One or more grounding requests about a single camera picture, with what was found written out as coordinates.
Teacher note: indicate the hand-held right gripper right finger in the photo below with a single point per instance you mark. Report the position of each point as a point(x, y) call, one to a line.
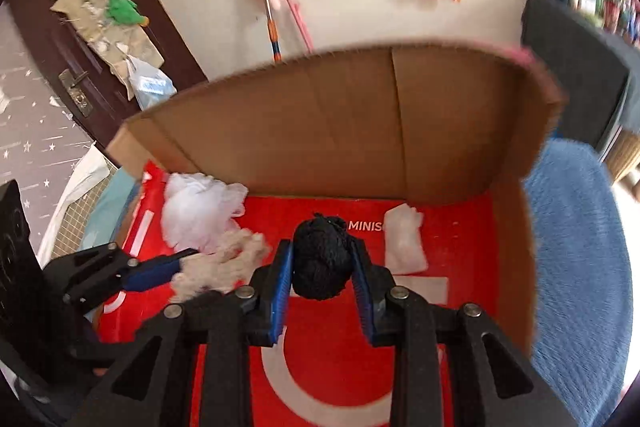
point(363, 297)

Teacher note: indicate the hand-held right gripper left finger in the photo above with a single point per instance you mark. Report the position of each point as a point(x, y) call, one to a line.
point(279, 297)

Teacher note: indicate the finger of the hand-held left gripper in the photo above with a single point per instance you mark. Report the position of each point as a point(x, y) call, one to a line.
point(150, 273)

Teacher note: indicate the black knitted ball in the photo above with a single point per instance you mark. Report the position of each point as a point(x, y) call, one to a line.
point(320, 257)

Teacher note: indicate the beige knitted scrunchie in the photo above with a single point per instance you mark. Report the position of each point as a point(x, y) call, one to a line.
point(220, 264)

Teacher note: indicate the white cloth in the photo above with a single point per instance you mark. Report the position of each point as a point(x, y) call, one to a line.
point(405, 242)

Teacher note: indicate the white mesh bath puff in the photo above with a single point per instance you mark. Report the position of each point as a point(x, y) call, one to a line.
point(200, 207)

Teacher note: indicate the cardboard box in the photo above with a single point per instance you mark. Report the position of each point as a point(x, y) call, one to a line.
point(350, 122)

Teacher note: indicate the light blue sheet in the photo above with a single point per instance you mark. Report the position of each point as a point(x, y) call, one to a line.
point(107, 212)

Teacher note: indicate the white sheet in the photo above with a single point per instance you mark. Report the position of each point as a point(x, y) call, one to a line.
point(82, 177)

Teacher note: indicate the red paper bag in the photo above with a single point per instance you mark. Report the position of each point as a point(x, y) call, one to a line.
point(470, 257)

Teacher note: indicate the white plastic bag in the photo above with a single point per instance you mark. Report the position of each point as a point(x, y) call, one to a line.
point(150, 84)

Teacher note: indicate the blue knitted blanket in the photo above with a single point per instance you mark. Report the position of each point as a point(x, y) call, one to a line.
point(575, 257)

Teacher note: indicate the dark brown door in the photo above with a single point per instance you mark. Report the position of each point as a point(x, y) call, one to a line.
point(50, 37)

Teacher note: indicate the beige hanging organiser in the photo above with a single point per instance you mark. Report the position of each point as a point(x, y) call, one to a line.
point(100, 29)

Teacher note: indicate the green plush toy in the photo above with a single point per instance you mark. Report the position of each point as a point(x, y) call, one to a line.
point(122, 9)

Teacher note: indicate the pink plastic stick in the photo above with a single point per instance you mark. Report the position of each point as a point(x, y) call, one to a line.
point(298, 24)

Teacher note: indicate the orange and white stick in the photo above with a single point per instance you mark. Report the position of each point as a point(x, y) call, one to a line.
point(267, 2)

